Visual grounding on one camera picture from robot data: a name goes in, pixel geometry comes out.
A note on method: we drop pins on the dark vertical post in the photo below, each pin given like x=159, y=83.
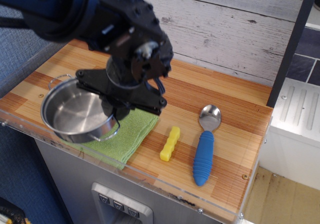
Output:
x=297, y=31

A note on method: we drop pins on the yellow object bottom left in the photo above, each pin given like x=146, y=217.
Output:
x=13, y=216

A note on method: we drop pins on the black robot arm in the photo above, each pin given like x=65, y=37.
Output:
x=128, y=30

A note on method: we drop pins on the green folded cloth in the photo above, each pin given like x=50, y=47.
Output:
x=118, y=150

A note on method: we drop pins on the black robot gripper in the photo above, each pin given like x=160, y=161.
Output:
x=119, y=91

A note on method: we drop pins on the yellow plastic toy block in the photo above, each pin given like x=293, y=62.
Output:
x=170, y=144

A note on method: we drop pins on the clear acrylic table guard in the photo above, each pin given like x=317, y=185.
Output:
x=90, y=182

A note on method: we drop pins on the silver metal pan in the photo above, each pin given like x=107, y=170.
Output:
x=75, y=115

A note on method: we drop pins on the blue handled metal spoon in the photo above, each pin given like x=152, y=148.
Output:
x=209, y=119

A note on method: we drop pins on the white ridged cabinet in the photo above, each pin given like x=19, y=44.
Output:
x=291, y=144

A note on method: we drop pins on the silver button control panel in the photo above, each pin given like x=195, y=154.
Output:
x=120, y=204

